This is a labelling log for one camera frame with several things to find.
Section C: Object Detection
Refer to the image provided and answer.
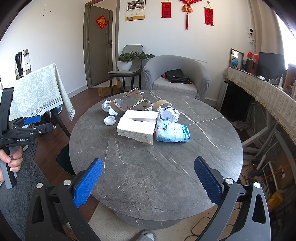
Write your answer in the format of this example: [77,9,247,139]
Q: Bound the white plastic lid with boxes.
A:
[103,116,116,126]

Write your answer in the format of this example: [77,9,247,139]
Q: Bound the blue white plastic bag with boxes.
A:
[156,120,190,143]

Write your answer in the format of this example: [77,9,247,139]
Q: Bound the white tissue box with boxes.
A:
[116,110,159,145]

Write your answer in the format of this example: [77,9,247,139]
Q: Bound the brown tape roll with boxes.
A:
[110,99,128,114]
[152,100,171,111]

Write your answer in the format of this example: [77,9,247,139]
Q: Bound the dark green trash bin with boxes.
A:
[56,144,75,177]

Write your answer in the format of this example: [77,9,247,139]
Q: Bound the person's left hand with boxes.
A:
[0,147,23,172]

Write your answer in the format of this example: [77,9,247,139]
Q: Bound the black table leg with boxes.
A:
[50,108,70,138]

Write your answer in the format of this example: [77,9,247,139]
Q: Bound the round grey marble table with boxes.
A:
[69,90,243,230]

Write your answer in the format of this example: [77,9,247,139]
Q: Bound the electric kettle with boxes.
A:
[15,49,32,80]

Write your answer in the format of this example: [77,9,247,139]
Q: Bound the cardboard box on floor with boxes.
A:
[96,78,121,97]

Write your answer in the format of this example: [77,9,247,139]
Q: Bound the clear plastic package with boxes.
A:
[124,87,152,111]

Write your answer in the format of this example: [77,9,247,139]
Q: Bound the beige fringed table runner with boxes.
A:
[223,67,296,143]

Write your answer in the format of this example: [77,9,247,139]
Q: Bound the potted green plant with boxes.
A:
[116,52,155,71]

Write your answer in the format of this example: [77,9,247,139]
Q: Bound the black handbag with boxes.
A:
[165,69,192,84]

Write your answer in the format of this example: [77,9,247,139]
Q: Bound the grey door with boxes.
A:
[83,6,113,88]

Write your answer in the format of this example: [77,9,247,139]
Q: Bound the grey dining chair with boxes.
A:
[108,45,144,95]

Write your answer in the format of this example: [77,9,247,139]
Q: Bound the red fu door sticker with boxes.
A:
[96,15,108,30]

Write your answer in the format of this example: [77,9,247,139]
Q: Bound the small globe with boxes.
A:
[231,58,239,68]

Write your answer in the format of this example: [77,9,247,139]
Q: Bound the grey armchair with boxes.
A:
[142,55,210,102]

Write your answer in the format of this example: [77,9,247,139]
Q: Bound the framed picture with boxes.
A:
[229,48,244,69]

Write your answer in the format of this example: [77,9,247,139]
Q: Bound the black monitor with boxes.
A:
[256,52,285,80]

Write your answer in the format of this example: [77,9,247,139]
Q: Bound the red scroll right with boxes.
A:
[204,1,214,26]

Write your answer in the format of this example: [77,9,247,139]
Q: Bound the red scroll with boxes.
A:
[204,1,214,26]
[162,1,171,18]

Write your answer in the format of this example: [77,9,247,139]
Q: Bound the red scroll left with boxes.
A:
[162,1,171,18]

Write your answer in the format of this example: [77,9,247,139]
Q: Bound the red chinese knot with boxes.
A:
[180,0,202,30]

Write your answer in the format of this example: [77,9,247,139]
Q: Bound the wall calendar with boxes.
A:
[125,0,146,22]

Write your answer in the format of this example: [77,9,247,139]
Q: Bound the white security camera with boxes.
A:
[248,28,255,45]

